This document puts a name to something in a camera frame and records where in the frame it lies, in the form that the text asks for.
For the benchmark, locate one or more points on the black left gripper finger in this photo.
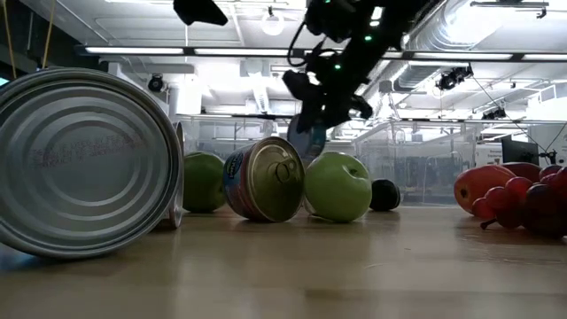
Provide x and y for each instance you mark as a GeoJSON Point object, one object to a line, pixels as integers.
{"type": "Point", "coordinates": [199, 11]}

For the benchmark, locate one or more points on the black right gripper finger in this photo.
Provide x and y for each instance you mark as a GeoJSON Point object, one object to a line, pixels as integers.
{"type": "Point", "coordinates": [341, 120]}
{"type": "Point", "coordinates": [312, 117]}

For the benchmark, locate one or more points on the green apple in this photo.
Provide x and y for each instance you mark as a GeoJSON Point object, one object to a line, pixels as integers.
{"type": "Point", "coordinates": [336, 186]}
{"type": "Point", "coordinates": [204, 181]}

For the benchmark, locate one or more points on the blue label tin can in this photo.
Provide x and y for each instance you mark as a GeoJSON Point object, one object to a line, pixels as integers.
{"type": "Point", "coordinates": [266, 181]}

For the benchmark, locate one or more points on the silver tin can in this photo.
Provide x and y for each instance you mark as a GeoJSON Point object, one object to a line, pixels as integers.
{"type": "Point", "coordinates": [178, 212]}

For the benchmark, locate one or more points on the dark red mango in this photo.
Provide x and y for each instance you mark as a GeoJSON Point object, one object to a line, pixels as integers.
{"type": "Point", "coordinates": [525, 170]}

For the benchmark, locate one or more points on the green label tuna can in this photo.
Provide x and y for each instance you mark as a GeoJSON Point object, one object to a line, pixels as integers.
{"type": "Point", "coordinates": [84, 164]}

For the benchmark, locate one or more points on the red grape bunch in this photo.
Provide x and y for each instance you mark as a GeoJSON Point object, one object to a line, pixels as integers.
{"type": "Point", "coordinates": [538, 199]}

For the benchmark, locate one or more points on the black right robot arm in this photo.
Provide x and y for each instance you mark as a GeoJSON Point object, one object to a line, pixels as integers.
{"type": "Point", "coordinates": [350, 44]}

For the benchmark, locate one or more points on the long ceiling light strip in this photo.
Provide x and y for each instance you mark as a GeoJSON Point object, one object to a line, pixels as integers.
{"type": "Point", "coordinates": [133, 50]}

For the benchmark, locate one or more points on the black ceiling spotlight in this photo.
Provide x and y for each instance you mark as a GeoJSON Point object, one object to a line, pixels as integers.
{"type": "Point", "coordinates": [155, 83]}

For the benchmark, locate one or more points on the black plum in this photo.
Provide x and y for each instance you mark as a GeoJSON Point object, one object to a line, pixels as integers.
{"type": "Point", "coordinates": [384, 195]}

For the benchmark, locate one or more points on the clear plastic bin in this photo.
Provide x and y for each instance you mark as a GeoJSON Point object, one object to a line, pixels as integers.
{"type": "Point", "coordinates": [425, 155]}
{"type": "Point", "coordinates": [208, 133]}

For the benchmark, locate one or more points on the black spotlight cluster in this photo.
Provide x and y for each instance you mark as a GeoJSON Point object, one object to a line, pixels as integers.
{"type": "Point", "coordinates": [452, 79]}

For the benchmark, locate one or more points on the red orange mango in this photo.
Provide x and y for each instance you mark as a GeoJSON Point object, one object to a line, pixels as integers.
{"type": "Point", "coordinates": [478, 186]}

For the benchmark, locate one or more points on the small black spotlight pair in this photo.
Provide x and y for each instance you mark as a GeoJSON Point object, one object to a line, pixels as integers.
{"type": "Point", "coordinates": [494, 114]}

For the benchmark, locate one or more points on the black monitor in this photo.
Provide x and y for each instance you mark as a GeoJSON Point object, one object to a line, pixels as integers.
{"type": "Point", "coordinates": [520, 151]}

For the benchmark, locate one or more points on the silver ventilation duct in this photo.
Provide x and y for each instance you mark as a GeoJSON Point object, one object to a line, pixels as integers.
{"type": "Point", "coordinates": [469, 22]}

